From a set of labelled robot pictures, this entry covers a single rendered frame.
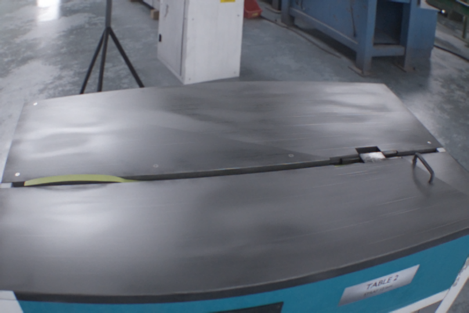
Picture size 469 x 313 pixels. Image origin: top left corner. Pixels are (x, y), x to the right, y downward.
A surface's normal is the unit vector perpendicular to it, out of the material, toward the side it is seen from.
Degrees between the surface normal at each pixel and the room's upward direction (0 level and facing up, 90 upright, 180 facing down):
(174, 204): 0
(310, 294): 90
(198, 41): 90
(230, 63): 90
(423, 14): 90
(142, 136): 0
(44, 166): 0
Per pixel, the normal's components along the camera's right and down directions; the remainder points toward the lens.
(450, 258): 0.22, 0.53
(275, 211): 0.05, -0.85
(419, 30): 0.44, 0.50
